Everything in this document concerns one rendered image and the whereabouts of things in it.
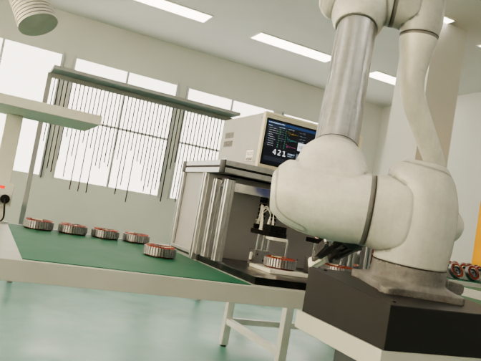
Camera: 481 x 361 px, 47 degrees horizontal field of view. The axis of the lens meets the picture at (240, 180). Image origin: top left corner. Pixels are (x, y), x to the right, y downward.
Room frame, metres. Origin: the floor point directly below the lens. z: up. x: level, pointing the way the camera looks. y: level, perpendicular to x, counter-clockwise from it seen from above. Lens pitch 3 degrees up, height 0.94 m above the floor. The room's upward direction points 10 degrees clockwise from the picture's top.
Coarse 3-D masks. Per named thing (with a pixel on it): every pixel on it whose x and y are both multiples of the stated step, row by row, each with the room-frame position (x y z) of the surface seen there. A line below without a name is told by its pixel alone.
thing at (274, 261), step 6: (264, 258) 1.86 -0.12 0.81; (270, 258) 1.83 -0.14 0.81; (276, 258) 1.82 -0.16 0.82; (282, 258) 1.90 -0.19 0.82; (288, 258) 1.90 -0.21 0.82; (264, 264) 1.85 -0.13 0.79; (270, 264) 1.83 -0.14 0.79; (276, 264) 1.82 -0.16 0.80; (282, 264) 1.81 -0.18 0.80; (288, 264) 1.82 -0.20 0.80; (294, 264) 1.84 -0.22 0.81; (288, 270) 1.83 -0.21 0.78
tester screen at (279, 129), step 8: (272, 120) 1.96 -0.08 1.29; (272, 128) 1.97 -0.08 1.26; (280, 128) 1.98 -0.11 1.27; (288, 128) 1.99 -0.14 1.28; (296, 128) 2.01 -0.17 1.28; (272, 136) 1.97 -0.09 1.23; (280, 136) 1.98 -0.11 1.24; (288, 136) 2.00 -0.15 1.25; (296, 136) 2.01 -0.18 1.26; (304, 136) 2.02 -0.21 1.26; (312, 136) 2.04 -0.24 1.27; (264, 144) 1.96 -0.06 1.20; (272, 144) 1.97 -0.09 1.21; (280, 144) 1.98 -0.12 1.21; (288, 144) 2.00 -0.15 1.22; (296, 144) 2.01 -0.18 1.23; (264, 152) 1.96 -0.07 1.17; (288, 152) 2.00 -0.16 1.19; (296, 152) 2.01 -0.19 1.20; (264, 160) 1.96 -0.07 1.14
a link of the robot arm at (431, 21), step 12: (396, 0) 1.37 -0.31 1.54; (408, 0) 1.37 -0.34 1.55; (420, 0) 1.37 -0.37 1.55; (432, 0) 1.36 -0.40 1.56; (444, 0) 1.39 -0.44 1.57; (396, 12) 1.38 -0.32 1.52; (408, 12) 1.37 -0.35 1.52; (420, 12) 1.37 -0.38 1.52; (432, 12) 1.37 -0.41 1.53; (396, 24) 1.41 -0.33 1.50; (408, 24) 1.39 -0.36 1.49; (420, 24) 1.37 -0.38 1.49; (432, 24) 1.37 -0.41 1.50
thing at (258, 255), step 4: (256, 252) 1.97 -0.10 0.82; (260, 252) 1.97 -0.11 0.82; (264, 252) 1.98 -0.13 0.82; (268, 252) 1.99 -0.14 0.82; (272, 252) 1.99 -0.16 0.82; (248, 256) 2.00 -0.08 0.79; (256, 256) 1.97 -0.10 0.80; (260, 256) 1.97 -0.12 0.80; (248, 260) 2.00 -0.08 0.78; (252, 260) 1.97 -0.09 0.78; (256, 260) 1.97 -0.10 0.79; (260, 260) 1.97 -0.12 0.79
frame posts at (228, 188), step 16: (224, 192) 1.88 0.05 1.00; (208, 208) 1.98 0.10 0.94; (224, 208) 1.86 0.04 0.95; (208, 224) 1.95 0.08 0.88; (224, 224) 1.88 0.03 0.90; (208, 240) 1.96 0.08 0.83; (224, 240) 1.87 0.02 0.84; (208, 256) 1.96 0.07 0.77; (352, 256) 2.22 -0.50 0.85; (368, 256) 2.13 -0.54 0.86
